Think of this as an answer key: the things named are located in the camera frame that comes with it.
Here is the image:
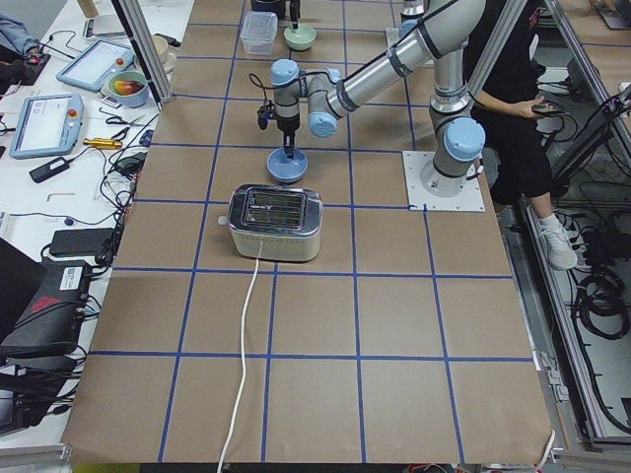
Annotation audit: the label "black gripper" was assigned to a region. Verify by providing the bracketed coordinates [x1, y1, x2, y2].
[289, 0, 301, 30]
[276, 114, 300, 159]

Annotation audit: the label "green bowl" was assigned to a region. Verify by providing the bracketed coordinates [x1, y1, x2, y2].
[284, 24, 316, 51]

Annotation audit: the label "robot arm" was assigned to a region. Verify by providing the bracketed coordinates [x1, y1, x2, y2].
[285, 1, 428, 39]
[257, 1, 485, 197]

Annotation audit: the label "cream bowl on saucer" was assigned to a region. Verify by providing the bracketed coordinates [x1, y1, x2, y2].
[152, 34, 176, 74]

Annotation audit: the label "blue bowl with fruit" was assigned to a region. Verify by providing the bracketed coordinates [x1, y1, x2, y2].
[107, 71, 149, 108]

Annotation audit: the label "clear plastic container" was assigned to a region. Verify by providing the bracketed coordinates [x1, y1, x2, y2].
[240, 11, 278, 56]

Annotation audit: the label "black scissors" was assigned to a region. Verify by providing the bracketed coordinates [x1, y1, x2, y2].
[99, 107, 145, 141]

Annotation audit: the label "yellow screwdriver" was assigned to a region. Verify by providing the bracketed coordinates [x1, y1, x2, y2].
[83, 139, 122, 150]

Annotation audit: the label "upper teach pendant tablet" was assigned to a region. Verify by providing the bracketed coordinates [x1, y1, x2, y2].
[56, 40, 135, 92]

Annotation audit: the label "teach pendant tablet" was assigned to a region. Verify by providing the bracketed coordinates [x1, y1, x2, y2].
[9, 94, 84, 160]
[56, 40, 135, 92]

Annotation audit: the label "person in black shirt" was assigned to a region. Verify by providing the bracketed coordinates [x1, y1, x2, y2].
[471, 1, 578, 271]

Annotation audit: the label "black power adapter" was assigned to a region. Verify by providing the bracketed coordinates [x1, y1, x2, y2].
[30, 157, 70, 183]

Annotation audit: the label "lower teach pendant tablet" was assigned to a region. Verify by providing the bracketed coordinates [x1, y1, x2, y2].
[9, 94, 84, 160]

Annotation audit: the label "black smartphone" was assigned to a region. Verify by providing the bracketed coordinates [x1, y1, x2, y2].
[531, 101, 569, 117]

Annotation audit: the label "black laptop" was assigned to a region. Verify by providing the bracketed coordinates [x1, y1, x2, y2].
[1, 240, 90, 359]

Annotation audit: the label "aluminium frame post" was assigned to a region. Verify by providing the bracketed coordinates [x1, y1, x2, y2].
[111, 0, 173, 108]

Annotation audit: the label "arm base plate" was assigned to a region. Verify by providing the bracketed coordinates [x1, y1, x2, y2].
[401, 151, 485, 212]

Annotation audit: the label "white toaster cable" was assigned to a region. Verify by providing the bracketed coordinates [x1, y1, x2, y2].
[217, 256, 261, 473]

